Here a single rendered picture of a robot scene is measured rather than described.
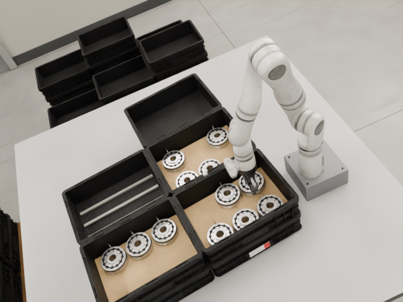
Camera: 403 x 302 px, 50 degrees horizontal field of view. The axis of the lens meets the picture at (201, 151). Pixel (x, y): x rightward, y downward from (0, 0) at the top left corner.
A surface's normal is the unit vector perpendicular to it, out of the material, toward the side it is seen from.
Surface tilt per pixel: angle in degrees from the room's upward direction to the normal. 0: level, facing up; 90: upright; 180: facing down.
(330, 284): 0
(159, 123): 0
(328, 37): 0
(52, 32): 90
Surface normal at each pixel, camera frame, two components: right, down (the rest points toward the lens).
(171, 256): -0.23, -0.62
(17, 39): 0.34, 0.67
